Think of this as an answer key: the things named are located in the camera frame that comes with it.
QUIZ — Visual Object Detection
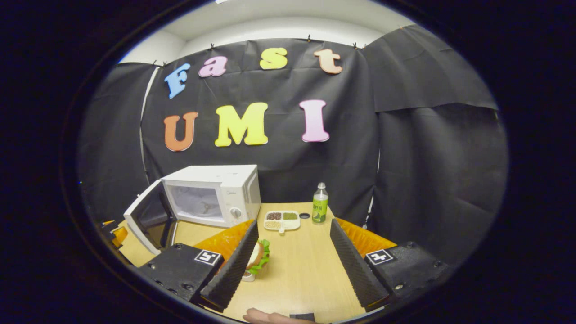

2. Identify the white microwave oven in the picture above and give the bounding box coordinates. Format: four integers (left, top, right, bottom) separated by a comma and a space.
123, 164, 262, 256

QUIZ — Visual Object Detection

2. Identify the lettuce sandwich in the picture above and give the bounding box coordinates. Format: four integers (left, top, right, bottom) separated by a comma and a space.
245, 239, 271, 275

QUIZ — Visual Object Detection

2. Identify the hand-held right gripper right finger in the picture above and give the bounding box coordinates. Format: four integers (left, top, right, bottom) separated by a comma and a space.
329, 218, 452, 314

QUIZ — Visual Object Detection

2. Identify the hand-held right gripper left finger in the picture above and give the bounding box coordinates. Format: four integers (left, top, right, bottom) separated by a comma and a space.
130, 219, 260, 313

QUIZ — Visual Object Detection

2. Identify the white divided snack tray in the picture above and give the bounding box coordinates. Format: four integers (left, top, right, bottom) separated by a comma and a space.
263, 210, 302, 235

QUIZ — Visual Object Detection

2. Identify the green label drink bottle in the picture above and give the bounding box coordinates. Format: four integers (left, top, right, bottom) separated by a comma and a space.
312, 182, 329, 225

